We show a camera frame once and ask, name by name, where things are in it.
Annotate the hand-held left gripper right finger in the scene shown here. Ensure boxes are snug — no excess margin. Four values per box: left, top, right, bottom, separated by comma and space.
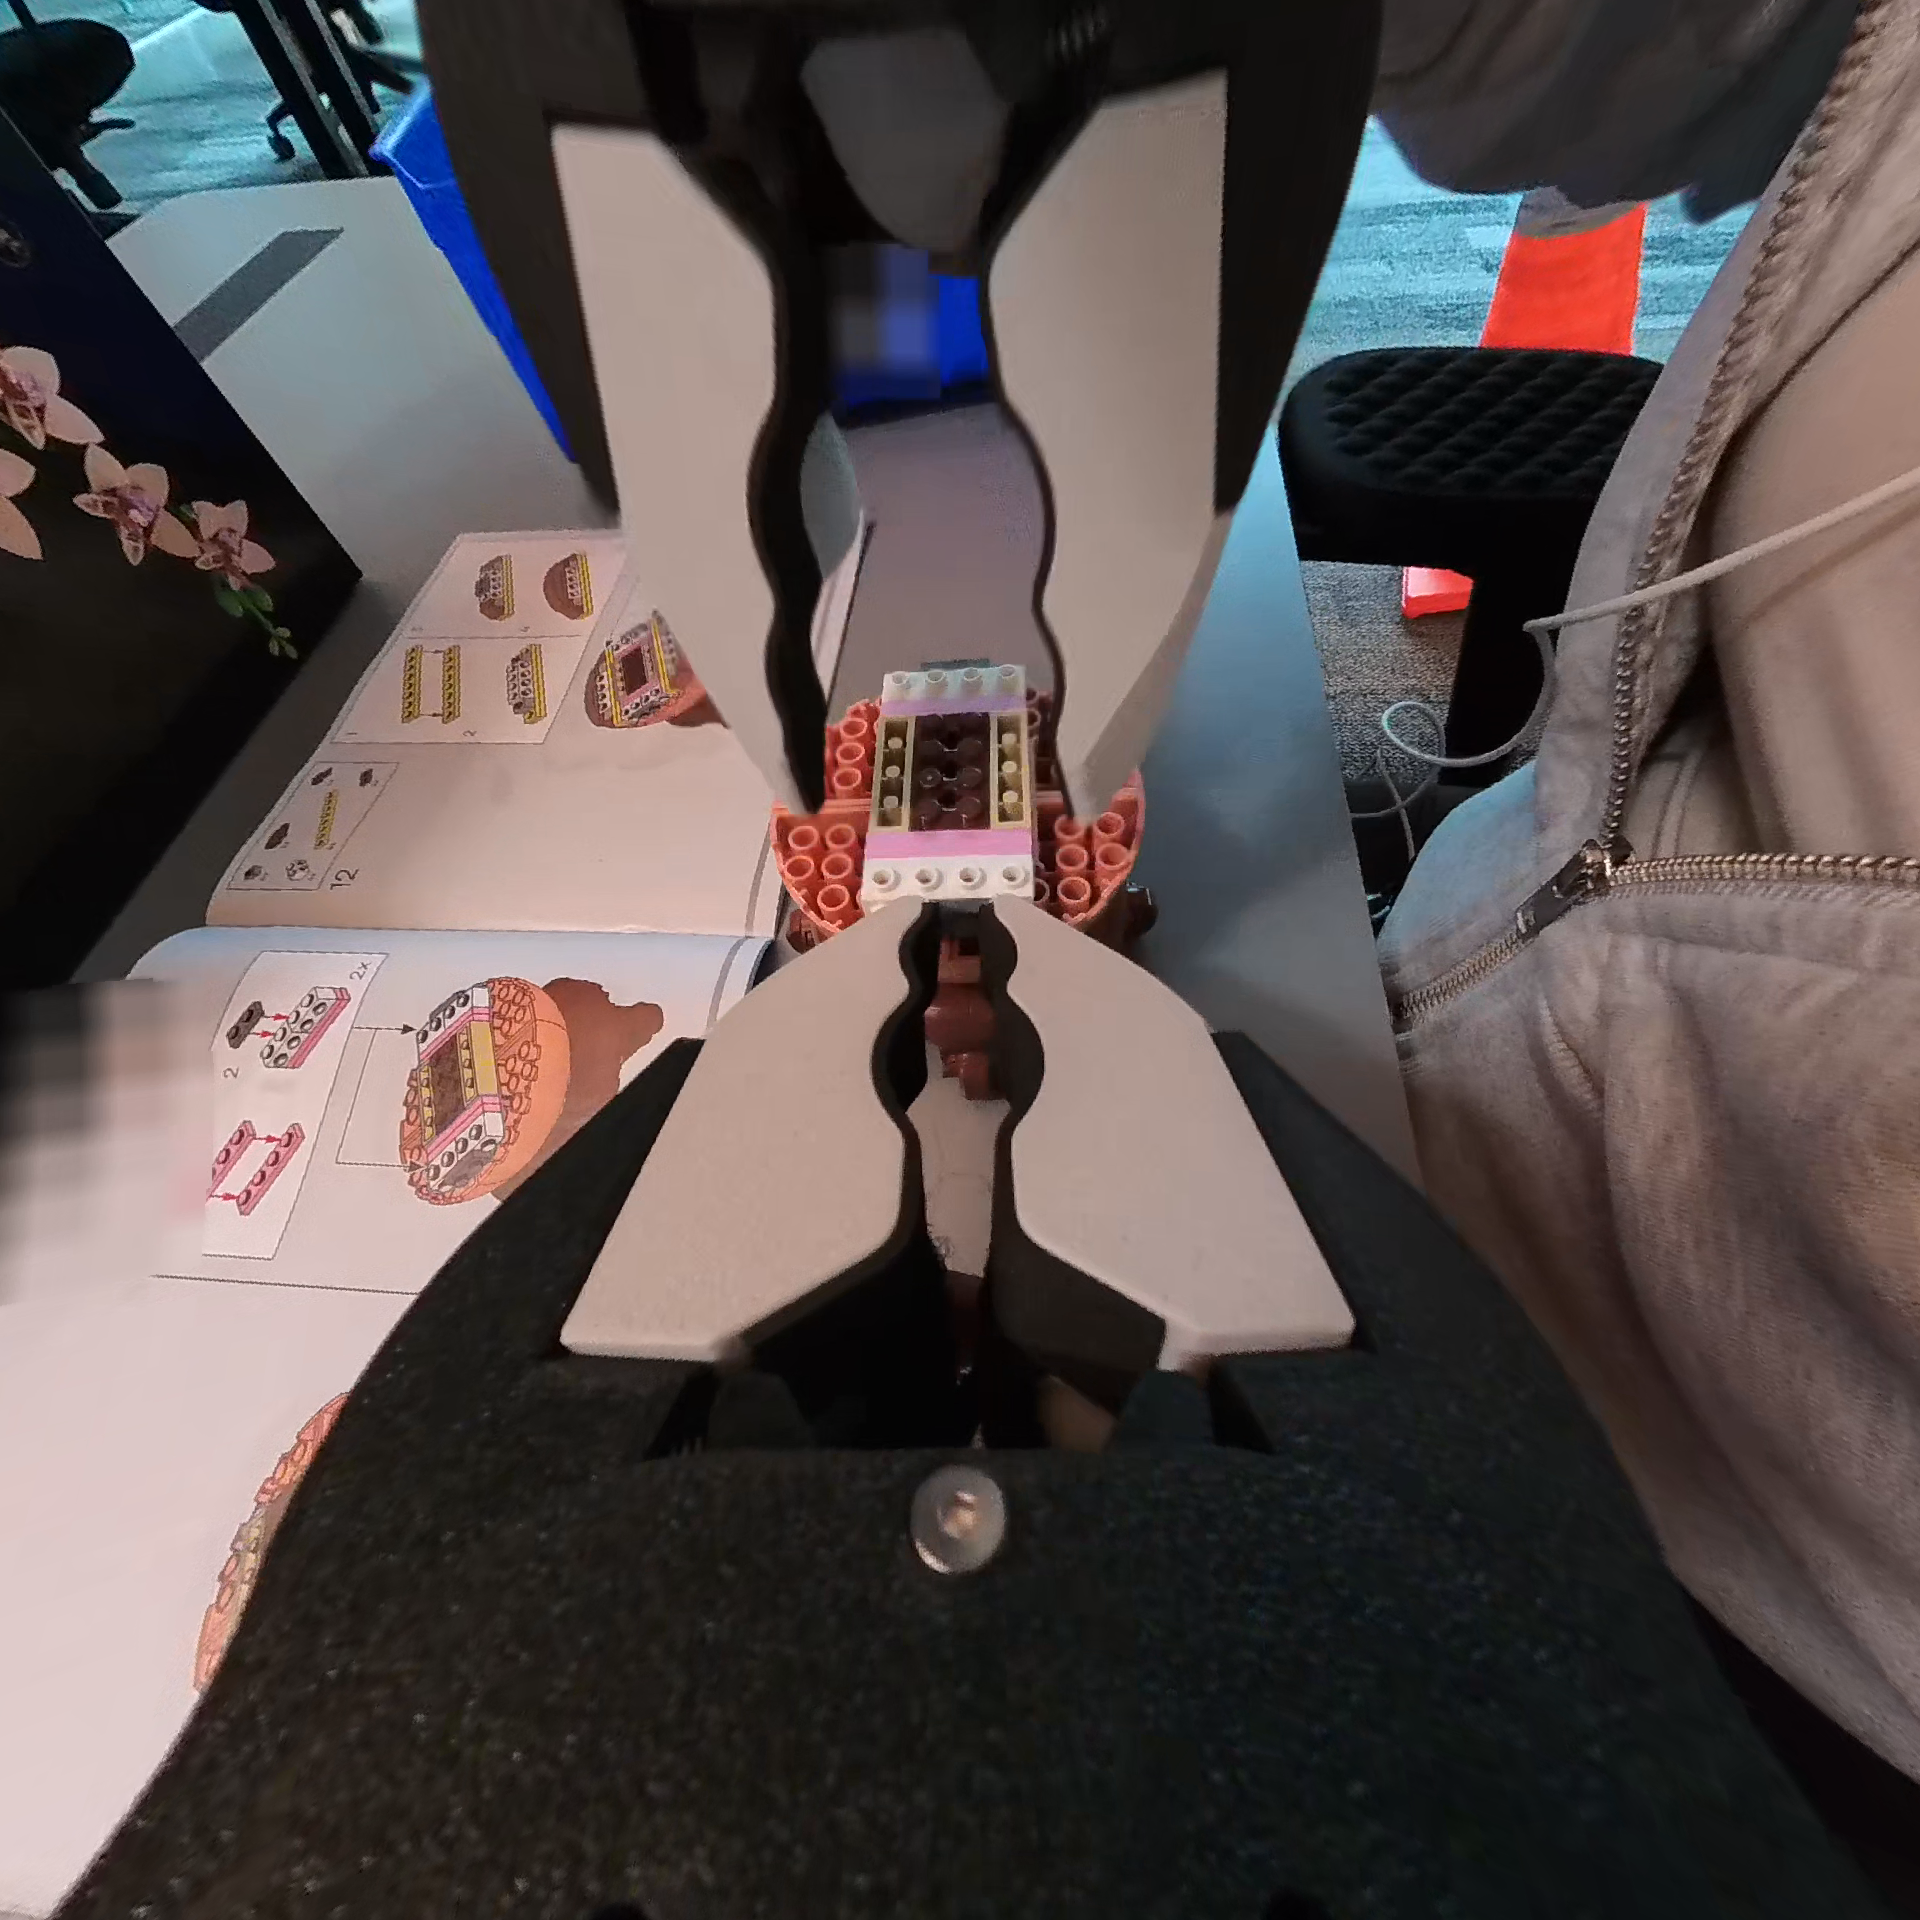
992, 901, 1357, 1365

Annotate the white cord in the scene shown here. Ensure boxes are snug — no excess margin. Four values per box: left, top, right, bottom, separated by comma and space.
1334, 467, 1920, 857

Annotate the person's right forearm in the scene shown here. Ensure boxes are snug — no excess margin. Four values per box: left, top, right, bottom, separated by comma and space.
1366, 0, 1877, 217

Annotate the round orange lego pot build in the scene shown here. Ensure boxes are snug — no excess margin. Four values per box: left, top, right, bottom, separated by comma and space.
773, 677, 1152, 969

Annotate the dark building set box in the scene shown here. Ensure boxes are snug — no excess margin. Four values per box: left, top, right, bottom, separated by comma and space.
0, 181, 367, 992

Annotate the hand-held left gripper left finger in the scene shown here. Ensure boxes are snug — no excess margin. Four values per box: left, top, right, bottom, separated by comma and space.
564, 910, 925, 1370

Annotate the grey desk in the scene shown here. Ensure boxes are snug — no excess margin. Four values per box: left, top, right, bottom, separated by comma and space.
62, 168, 1427, 1202

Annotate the open building instruction booklet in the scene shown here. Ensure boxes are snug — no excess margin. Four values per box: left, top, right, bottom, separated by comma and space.
0, 526, 877, 1920

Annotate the blue plastic bin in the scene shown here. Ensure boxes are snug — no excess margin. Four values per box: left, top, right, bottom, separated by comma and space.
369, 75, 1008, 467

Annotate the black office chair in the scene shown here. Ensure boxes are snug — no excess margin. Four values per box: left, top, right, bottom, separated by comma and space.
0, 17, 144, 213

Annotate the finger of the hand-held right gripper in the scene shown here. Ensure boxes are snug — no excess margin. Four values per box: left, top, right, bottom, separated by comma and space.
979, 67, 1241, 798
550, 121, 836, 744

